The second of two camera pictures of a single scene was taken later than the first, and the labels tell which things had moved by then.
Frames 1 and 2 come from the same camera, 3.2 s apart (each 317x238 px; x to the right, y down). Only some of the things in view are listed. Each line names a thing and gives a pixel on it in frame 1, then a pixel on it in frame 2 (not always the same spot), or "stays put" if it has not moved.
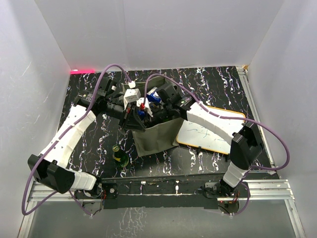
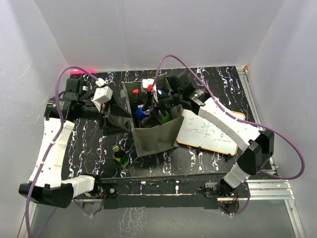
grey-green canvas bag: (160, 136) stays put
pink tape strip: (83, 71) stays put
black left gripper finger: (135, 123) to (118, 111)
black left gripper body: (129, 110) to (104, 115)
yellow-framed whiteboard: (193, 134) stays put
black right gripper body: (161, 114) to (151, 96)
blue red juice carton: (141, 112) stays put
